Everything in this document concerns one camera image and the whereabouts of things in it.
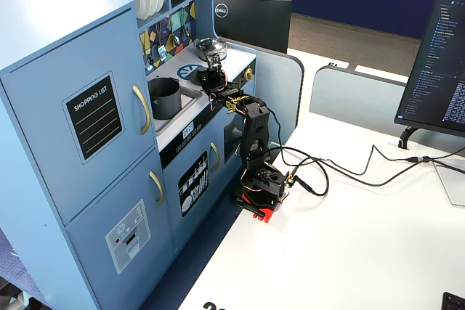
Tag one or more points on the red robot base mount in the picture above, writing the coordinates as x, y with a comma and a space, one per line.
267, 212

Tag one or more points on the dark gray toy pot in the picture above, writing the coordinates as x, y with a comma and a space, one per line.
165, 101

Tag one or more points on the gold stove knob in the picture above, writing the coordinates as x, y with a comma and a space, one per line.
248, 74

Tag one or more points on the hanging toy ladle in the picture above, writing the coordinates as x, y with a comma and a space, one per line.
176, 37

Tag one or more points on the dark gray pot lid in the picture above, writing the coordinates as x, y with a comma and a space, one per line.
202, 77

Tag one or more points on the gray desk divider panel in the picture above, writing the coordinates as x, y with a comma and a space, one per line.
356, 99

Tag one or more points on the monitor showing code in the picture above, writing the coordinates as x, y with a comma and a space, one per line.
436, 63

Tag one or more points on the gray divider with dark edge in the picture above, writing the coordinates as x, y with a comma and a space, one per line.
283, 85

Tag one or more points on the silver pot glass lid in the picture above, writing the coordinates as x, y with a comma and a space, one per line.
209, 43

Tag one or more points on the hanging toy strainer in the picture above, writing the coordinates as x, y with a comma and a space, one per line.
147, 59

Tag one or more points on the black table clamp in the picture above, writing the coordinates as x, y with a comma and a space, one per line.
250, 208

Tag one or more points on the black keyboard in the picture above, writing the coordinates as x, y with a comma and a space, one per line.
454, 302

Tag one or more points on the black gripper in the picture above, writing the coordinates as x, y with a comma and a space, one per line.
208, 78

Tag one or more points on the hanging toy spoon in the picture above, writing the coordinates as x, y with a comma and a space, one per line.
187, 29

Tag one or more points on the silver toy pot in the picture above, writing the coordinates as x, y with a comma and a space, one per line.
201, 54

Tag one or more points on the black Dell monitor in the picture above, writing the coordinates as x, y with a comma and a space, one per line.
254, 21

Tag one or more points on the blue toy kitchen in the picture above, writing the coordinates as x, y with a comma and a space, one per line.
72, 125

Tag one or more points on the white toy sink basin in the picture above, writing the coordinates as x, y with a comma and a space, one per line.
185, 101

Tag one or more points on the hanging toy spatula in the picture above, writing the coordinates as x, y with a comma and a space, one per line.
162, 50

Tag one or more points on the small gripper camera board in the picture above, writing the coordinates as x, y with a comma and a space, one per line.
213, 59

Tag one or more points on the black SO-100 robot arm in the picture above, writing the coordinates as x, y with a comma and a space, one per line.
256, 132

